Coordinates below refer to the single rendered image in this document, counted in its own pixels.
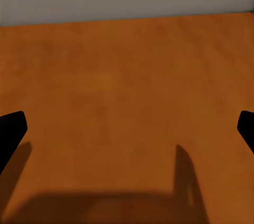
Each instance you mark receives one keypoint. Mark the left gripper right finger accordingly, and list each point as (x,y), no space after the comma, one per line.
(246,127)

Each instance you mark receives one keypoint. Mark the cabinet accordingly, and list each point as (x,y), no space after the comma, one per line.
(129,121)

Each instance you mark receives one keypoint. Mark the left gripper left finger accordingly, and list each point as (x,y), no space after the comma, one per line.
(13,127)

